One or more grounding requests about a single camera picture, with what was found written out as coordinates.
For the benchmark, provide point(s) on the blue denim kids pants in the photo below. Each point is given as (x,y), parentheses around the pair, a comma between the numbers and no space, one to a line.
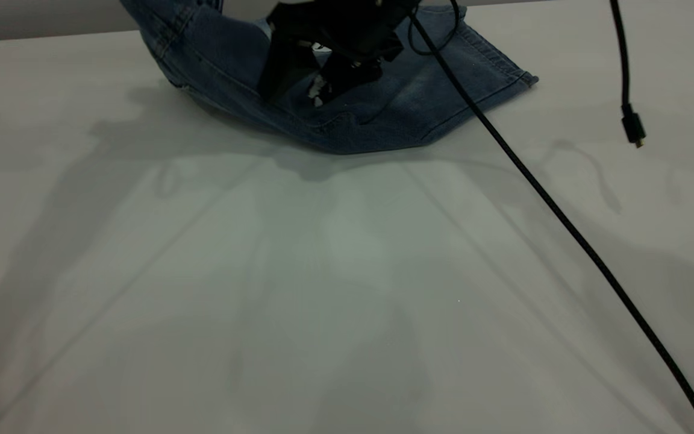
(220,54)

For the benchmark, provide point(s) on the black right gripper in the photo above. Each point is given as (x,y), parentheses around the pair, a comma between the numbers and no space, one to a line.
(347,27)

